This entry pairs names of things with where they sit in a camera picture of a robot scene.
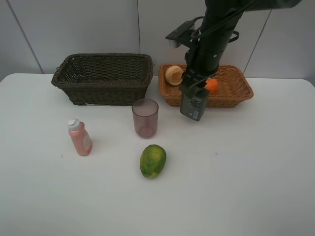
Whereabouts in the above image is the translucent purple plastic cup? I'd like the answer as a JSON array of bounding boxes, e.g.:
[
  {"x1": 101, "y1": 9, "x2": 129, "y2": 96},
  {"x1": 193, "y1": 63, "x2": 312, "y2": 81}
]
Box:
[{"x1": 131, "y1": 98, "x2": 159, "y2": 139}]

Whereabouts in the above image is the dark grey pump bottle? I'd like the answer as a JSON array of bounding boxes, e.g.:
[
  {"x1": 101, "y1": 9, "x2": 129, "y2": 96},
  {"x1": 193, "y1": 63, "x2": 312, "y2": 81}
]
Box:
[{"x1": 180, "y1": 95, "x2": 208, "y2": 121}]

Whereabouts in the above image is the green papaya fruit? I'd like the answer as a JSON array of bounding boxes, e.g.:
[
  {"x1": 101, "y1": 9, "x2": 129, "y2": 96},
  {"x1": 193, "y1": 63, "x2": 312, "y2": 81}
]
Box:
[{"x1": 140, "y1": 145, "x2": 167, "y2": 179}]

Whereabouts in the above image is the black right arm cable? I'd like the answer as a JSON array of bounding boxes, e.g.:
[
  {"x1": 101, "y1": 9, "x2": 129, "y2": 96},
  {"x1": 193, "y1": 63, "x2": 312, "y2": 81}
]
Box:
[{"x1": 190, "y1": 4, "x2": 247, "y2": 44}]

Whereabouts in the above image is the pink bottle white cap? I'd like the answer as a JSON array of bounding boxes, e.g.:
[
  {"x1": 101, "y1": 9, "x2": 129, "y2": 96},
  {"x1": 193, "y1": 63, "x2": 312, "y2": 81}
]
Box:
[{"x1": 67, "y1": 119, "x2": 93, "y2": 156}]

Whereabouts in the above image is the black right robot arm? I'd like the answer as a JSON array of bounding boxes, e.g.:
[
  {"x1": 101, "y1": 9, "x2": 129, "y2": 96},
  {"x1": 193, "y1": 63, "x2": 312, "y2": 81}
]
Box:
[{"x1": 167, "y1": 0, "x2": 299, "y2": 105}]

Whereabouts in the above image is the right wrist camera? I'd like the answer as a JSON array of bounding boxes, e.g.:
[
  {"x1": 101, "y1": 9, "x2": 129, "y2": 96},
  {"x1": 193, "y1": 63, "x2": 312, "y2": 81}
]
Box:
[{"x1": 165, "y1": 20, "x2": 195, "y2": 48}]

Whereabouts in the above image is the orange tangerine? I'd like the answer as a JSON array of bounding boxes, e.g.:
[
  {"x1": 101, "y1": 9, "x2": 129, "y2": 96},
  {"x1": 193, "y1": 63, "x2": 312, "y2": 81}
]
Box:
[{"x1": 204, "y1": 78, "x2": 219, "y2": 95}]

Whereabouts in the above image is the dark brown wicker basket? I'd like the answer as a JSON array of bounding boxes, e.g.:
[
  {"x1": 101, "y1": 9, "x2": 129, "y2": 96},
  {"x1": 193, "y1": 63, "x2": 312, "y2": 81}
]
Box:
[{"x1": 51, "y1": 53, "x2": 153, "y2": 106}]

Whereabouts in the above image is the red yellow half peach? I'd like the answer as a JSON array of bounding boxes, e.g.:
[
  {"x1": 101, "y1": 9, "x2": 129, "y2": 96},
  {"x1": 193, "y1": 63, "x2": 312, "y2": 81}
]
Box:
[{"x1": 165, "y1": 65, "x2": 184, "y2": 86}]

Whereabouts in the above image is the orange wicker basket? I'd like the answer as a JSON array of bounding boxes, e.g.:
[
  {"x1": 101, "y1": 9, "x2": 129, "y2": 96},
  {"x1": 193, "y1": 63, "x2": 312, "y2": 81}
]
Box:
[{"x1": 158, "y1": 63, "x2": 254, "y2": 108}]

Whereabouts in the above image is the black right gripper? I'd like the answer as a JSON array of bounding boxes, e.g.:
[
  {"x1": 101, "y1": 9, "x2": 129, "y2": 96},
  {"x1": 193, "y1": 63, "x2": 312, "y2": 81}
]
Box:
[{"x1": 180, "y1": 36, "x2": 230, "y2": 103}]

